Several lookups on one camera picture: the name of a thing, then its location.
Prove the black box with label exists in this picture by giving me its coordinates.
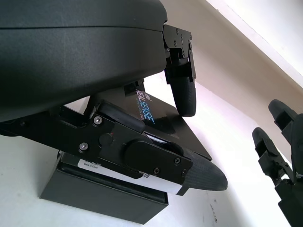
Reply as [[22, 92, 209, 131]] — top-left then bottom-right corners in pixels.
[[58, 82, 214, 197]]

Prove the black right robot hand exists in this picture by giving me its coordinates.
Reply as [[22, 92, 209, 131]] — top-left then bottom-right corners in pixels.
[[252, 99, 303, 227]]

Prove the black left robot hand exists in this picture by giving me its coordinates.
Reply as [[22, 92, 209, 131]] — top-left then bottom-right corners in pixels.
[[0, 0, 229, 192]]

